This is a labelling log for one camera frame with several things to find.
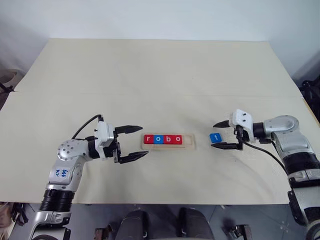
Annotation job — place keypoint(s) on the black equipment stand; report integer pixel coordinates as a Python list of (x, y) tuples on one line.
[(311, 91)]

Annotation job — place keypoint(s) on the blue letter t tile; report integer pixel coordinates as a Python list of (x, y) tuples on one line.
[(215, 138)]

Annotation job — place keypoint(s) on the wooden letter tray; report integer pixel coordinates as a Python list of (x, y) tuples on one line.
[(189, 142)]

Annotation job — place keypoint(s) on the beige table cloth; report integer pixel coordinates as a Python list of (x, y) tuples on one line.
[(160, 75)]

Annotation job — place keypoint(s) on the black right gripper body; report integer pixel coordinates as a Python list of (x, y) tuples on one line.
[(240, 136)]

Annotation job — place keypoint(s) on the beige round stool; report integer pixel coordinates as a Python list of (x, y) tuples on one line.
[(12, 75)]

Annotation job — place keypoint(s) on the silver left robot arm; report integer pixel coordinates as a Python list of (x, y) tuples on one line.
[(70, 152)]

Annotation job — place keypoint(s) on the red letter b tile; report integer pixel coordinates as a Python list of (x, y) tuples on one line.
[(168, 139)]

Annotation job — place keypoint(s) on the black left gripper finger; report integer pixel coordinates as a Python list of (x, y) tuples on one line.
[(128, 129), (133, 157)]

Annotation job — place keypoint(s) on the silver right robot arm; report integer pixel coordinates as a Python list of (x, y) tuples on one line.
[(282, 125)]

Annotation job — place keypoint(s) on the red letter r tile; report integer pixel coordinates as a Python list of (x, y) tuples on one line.
[(149, 139)]

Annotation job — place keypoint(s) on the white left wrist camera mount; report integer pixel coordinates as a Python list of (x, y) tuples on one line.
[(102, 132)]

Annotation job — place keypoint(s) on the dark rounded shape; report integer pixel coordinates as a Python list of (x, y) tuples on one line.
[(135, 225), (196, 225)]

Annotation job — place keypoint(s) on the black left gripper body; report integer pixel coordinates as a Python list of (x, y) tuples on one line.
[(113, 150)]

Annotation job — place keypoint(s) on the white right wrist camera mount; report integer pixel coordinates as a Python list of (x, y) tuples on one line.
[(241, 118)]

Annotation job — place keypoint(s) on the blue letter o tile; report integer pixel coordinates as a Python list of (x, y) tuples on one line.
[(158, 139)]

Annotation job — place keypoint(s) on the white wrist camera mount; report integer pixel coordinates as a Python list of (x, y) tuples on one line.
[(241, 118), (102, 132)]

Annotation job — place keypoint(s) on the red letter o tile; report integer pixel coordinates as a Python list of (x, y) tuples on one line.
[(177, 139)]

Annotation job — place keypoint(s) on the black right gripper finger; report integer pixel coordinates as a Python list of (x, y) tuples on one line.
[(226, 145), (222, 123)]

